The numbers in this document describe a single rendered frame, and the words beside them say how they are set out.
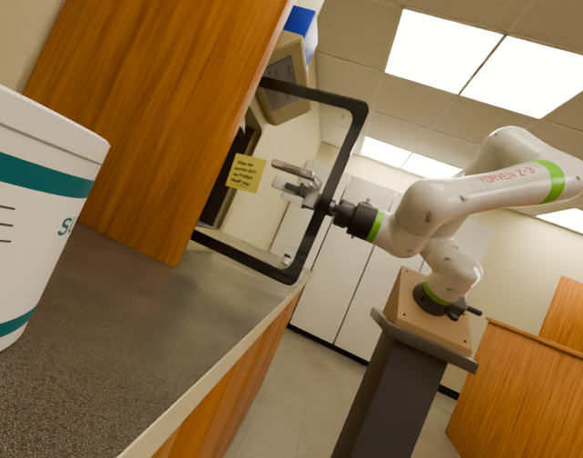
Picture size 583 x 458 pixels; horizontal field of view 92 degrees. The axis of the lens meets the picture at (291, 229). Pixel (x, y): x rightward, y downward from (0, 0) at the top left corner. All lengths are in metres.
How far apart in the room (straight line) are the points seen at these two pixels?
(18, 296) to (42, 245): 0.03
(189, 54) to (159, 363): 0.58
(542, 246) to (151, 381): 4.92
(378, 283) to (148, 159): 3.37
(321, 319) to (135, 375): 3.56
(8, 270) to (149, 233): 0.41
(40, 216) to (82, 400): 0.11
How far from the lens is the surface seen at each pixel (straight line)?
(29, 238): 0.22
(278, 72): 0.80
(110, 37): 0.82
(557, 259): 5.09
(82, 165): 0.22
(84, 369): 0.25
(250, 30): 0.69
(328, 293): 3.72
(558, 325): 5.10
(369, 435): 1.31
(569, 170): 0.96
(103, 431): 0.21
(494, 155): 1.05
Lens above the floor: 1.08
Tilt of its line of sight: 2 degrees up
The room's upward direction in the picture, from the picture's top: 23 degrees clockwise
